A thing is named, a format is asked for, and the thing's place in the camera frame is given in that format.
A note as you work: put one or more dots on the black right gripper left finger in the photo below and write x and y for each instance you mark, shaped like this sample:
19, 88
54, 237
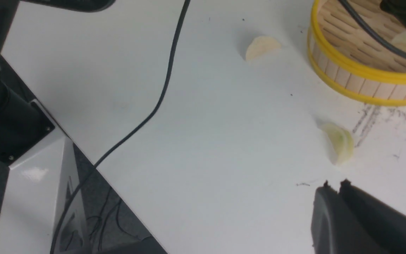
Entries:
335, 229

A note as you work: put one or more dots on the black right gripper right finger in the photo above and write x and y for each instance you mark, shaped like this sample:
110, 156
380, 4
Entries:
385, 225

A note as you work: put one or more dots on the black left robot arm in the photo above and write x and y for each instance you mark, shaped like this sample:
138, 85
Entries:
222, 124

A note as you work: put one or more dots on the white dumpling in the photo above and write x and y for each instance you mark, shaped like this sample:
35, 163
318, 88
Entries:
260, 46

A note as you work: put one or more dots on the greenish dumpling front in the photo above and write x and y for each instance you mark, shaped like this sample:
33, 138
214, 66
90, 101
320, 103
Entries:
342, 143

